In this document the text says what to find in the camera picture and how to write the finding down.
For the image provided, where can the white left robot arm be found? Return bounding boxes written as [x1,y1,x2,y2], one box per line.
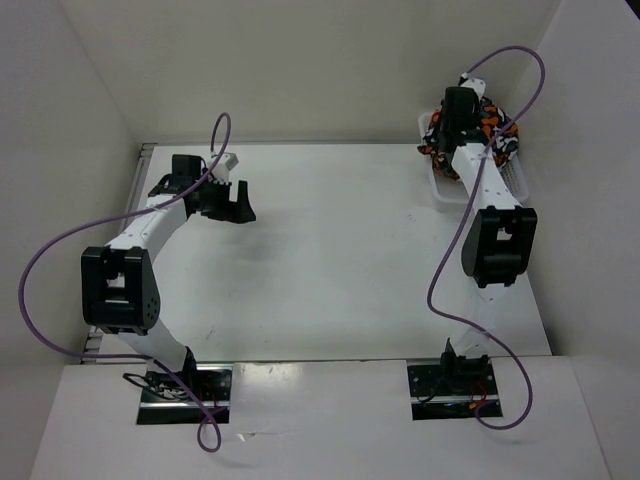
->
[81,153,256,400]

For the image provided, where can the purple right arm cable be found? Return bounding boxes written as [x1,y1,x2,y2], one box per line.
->
[426,45,546,430]

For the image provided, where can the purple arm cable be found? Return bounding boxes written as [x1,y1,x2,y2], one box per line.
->
[426,45,546,430]
[17,112,233,453]

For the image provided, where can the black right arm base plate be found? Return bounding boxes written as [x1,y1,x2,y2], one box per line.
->
[406,360,503,421]

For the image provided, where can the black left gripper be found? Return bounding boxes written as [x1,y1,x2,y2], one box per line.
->
[193,175,255,224]

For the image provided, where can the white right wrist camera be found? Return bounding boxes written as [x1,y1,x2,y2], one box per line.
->
[458,72,487,100]

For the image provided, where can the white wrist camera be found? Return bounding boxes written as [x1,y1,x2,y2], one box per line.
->
[458,72,487,100]
[210,153,239,183]

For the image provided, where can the white perforated plastic basket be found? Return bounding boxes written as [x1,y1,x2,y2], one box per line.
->
[418,111,529,212]

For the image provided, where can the aluminium table edge rail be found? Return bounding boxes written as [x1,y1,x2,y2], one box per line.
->
[84,143,156,355]

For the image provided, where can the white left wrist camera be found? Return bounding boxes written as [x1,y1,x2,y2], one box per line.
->
[210,153,239,183]

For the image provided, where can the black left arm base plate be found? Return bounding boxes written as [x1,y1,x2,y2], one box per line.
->
[123,363,233,425]

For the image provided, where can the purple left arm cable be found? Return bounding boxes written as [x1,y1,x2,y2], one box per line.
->
[17,112,233,453]

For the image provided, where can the orange black camouflage shorts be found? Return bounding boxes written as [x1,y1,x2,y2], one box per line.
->
[416,96,519,181]

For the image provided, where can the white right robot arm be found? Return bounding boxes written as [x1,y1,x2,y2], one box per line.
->
[438,86,537,394]

